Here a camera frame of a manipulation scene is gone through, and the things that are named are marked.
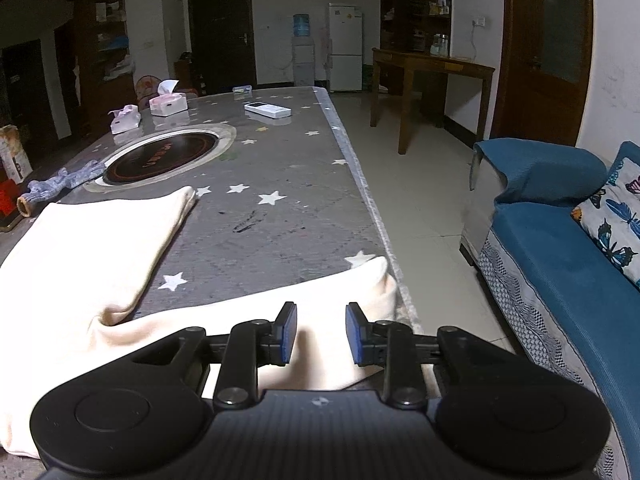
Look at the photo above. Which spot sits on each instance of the butterfly print cushion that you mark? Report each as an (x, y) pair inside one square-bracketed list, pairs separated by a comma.
[(617, 215)]

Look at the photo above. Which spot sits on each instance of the small pink tissue pack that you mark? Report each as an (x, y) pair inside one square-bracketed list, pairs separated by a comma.
[(125, 121)]

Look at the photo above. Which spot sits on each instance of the cream garment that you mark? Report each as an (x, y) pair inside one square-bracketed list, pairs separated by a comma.
[(75, 270)]

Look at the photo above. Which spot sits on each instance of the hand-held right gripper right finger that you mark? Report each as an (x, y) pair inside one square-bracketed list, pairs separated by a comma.
[(356, 336)]

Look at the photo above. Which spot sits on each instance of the small blue white box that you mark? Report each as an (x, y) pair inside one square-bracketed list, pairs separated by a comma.
[(241, 89)]

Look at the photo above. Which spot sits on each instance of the grey star-printed tablecloth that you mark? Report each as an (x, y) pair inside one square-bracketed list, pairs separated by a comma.
[(300, 210)]

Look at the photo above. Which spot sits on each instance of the glass jar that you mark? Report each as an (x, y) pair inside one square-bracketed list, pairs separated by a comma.
[(440, 45)]

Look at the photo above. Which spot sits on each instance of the blue water bottle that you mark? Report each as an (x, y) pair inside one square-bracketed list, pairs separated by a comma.
[(301, 25)]

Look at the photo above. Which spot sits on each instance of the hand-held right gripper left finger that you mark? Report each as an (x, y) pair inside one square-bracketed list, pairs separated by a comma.
[(287, 334)]

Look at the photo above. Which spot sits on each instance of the blue grey rag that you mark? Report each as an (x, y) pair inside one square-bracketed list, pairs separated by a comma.
[(60, 182)]

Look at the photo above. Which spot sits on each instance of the white water dispenser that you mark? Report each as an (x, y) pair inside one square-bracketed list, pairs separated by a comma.
[(303, 62)]

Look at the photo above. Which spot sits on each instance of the dark arched wooden cabinet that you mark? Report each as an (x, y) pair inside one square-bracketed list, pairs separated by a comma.
[(95, 60)]

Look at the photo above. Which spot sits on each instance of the round black induction cooktop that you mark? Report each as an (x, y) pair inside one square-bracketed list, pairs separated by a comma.
[(160, 157)]

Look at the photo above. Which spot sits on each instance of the blue sofa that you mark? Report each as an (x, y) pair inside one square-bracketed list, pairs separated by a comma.
[(540, 250)]

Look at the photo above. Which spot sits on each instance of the dark door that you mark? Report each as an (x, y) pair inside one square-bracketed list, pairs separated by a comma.
[(222, 40)]

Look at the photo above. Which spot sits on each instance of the floral patterned chair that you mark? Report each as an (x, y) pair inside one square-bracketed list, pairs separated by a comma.
[(146, 91)]

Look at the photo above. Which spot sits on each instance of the wooden side table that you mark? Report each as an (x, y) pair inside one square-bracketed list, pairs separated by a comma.
[(430, 62)]

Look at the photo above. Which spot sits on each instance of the brown wooden door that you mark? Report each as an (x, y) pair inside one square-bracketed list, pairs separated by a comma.
[(545, 50)]

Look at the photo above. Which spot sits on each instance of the wooden shelf cabinet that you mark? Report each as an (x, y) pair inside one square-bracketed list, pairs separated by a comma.
[(415, 5)]

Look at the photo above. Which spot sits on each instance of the pink white tissue box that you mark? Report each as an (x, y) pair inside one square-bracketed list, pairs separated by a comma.
[(169, 105)]

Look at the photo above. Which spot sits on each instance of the white refrigerator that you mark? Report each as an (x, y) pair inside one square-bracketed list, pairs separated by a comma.
[(345, 50)]

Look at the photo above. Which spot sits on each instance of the white remote control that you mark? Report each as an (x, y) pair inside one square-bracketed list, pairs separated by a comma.
[(267, 110)]

